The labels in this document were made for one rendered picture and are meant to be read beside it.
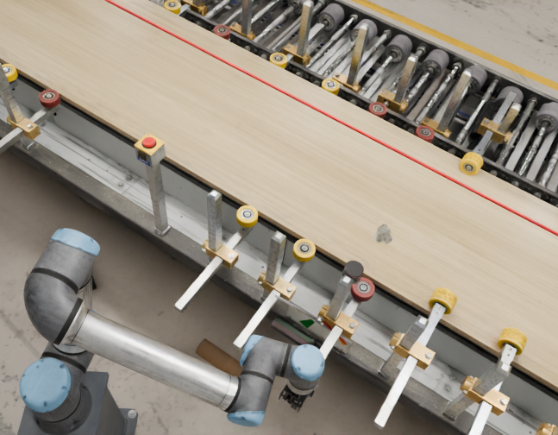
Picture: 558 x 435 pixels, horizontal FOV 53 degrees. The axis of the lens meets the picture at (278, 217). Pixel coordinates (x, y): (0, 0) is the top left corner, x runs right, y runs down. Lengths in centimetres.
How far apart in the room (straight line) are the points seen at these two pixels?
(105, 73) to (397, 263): 148
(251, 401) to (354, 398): 135
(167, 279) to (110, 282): 29
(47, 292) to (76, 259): 10
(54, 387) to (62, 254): 60
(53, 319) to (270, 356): 55
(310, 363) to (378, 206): 85
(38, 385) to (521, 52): 400
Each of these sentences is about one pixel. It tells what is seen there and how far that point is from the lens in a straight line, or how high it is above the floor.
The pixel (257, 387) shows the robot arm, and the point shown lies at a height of 118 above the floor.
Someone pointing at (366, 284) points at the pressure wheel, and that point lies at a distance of 198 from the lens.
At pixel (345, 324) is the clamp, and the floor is 87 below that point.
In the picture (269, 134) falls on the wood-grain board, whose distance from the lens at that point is 233.
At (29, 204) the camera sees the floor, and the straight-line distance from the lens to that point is 337.
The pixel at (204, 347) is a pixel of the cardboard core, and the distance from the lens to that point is 271.
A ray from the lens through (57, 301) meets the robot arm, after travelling 137.
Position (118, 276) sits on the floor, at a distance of 301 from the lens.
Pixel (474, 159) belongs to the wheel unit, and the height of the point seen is 98.
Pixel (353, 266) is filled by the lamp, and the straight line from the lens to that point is 175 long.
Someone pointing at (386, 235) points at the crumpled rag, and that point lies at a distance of 210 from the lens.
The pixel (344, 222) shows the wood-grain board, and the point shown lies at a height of 90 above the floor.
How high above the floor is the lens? 261
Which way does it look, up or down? 55 degrees down
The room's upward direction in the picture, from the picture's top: 9 degrees clockwise
